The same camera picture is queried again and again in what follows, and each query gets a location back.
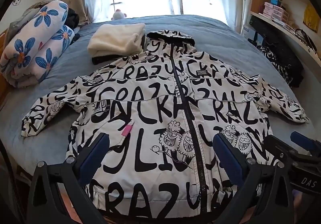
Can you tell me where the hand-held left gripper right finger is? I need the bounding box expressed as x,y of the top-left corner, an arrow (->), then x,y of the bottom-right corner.
213,132 -> 294,224

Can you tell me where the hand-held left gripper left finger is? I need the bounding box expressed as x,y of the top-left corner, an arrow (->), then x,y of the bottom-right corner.
25,132 -> 111,224

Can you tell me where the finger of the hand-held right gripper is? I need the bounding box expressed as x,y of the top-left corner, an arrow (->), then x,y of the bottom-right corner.
290,132 -> 321,157
268,135 -> 321,172

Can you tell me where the white black-lettered hooded jacket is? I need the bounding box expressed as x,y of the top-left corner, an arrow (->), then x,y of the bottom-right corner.
21,29 -> 310,218

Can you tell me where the grey-blue bed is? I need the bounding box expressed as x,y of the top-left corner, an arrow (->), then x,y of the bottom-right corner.
0,15 -> 321,189

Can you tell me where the folded black garment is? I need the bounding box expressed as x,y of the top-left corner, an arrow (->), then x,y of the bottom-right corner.
91,36 -> 148,65

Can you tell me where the folded cream fleece garment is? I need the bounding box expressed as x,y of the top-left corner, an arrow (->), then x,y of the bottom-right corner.
87,23 -> 146,58

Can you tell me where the white and blue carton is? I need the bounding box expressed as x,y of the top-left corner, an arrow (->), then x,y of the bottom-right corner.
242,23 -> 264,44

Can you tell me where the yellow cloth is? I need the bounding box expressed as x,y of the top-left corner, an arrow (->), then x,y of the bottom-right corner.
303,5 -> 321,32

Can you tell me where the blue floral folded quilt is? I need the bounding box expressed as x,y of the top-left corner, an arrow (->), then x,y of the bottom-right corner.
0,0 -> 76,88

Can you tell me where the pink drawer organizer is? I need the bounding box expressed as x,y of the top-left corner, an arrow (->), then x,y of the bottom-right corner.
263,2 -> 289,22

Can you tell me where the black crumpled clothing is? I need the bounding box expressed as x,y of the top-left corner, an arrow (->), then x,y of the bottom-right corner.
66,8 -> 82,44

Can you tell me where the small white plush toy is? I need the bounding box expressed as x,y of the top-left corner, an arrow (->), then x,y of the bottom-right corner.
112,9 -> 128,21

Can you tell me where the grey crumpled clothing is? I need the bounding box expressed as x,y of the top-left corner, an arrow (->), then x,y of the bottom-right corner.
9,0 -> 61,39

